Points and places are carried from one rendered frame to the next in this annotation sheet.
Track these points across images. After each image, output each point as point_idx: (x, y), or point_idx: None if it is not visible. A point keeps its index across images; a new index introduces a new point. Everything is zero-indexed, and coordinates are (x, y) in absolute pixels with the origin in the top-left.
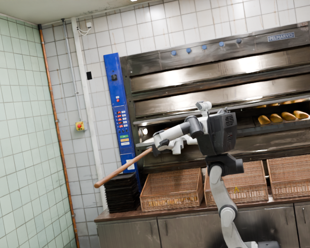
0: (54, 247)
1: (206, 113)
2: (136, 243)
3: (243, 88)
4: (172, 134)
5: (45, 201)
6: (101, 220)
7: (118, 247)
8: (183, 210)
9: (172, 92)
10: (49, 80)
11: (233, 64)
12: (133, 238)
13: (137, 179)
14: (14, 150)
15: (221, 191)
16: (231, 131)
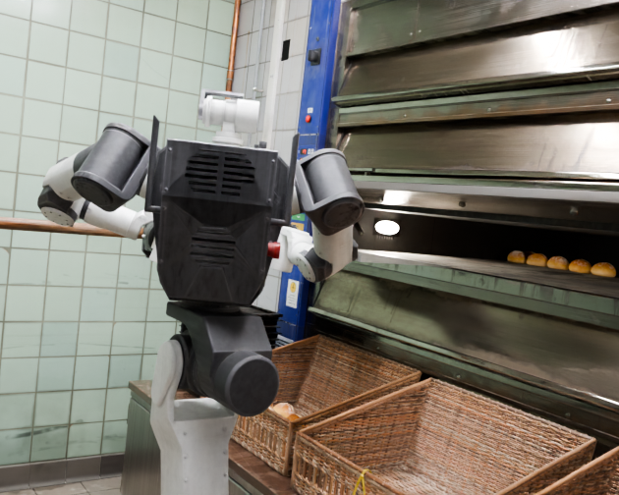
0: (98, 407)
1: (216, 138)
2: (159, 485)
3: None
4: (58, 175)
5: (101, 302)
6: (135, 390)
7: (140, 472)
8: (237, 462)
9: (418, 116)
10: (231, 55)
11: (613, 30)
12: (159, 469)
13: (276, 335)
14: (25, 165)
15: (173, 445)
16: (221, 221)
